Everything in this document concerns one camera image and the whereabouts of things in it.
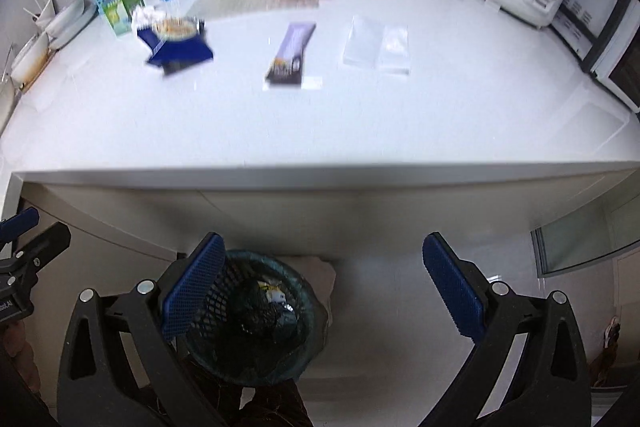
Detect white cup with sticks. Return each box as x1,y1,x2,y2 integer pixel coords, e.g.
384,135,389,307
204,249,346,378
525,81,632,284
23,0,56,30

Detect stacked white plates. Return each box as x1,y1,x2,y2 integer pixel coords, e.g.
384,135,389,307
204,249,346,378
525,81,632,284
44,0,98,51

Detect white microwave oven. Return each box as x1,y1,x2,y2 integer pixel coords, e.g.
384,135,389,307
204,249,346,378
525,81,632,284
552,0,639,114

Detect black mesh trash bin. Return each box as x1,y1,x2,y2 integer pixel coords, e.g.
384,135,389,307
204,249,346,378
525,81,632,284
184,249,329,388

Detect person's left hand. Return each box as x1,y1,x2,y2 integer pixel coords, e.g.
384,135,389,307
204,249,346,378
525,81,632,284
1,321,41,393

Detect purple snack wrapper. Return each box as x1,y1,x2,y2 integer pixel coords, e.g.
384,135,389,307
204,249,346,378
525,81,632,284
265,22,317,87

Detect clear plastic bag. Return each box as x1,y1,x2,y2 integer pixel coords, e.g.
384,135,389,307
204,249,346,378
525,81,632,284
342,16,411,75

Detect blue instant noodle cup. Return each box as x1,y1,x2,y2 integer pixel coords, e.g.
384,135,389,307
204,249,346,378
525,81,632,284
131,6,214,75

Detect green white small box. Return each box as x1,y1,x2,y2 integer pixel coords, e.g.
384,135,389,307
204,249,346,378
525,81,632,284
102,0,144,36

